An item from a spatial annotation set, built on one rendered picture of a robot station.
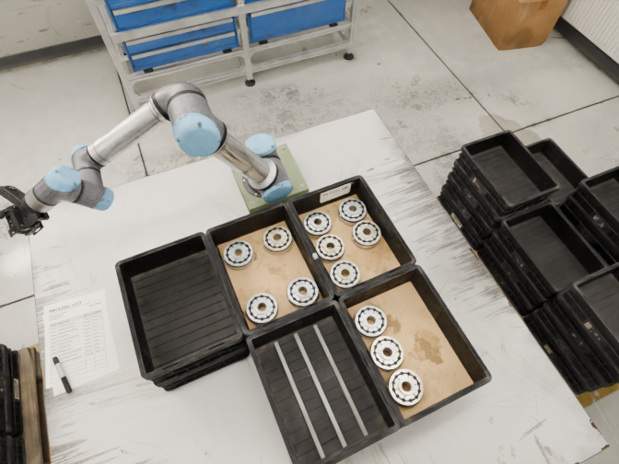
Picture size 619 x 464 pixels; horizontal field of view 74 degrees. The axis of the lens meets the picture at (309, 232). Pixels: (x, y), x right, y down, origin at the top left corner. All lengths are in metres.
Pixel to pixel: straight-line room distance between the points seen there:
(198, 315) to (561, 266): 1.68
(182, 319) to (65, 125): 2.25
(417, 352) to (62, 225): 1.44
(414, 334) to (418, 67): 2.57
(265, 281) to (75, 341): 0.69
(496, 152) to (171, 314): 1.79
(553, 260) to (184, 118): 1.79
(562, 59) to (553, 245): 2.14
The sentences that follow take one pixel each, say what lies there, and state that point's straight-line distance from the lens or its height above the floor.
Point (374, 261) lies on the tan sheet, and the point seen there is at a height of 0.83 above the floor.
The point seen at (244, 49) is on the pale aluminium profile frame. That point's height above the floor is 0.31.
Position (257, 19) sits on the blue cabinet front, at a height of 0.48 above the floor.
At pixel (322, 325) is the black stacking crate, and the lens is 1.37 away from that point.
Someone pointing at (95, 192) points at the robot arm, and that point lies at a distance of 1.37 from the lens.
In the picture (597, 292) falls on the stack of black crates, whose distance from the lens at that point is 2.18.
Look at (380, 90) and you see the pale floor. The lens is 3.32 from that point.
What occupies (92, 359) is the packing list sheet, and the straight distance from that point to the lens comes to 1.63.
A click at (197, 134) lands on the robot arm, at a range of 1.17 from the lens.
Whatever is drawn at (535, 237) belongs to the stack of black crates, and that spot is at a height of 0.38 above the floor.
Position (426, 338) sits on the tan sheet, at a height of 0.83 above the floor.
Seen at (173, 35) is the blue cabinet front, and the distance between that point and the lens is 2.99.
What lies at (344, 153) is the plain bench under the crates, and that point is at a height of 0.70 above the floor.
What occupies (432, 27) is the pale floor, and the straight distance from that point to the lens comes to 4.06.
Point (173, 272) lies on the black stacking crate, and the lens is 1.50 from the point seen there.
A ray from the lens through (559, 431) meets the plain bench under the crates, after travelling 1.65.
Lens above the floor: 2.13
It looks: 60 degrees down
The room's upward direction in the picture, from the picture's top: 2 degrees clockwise
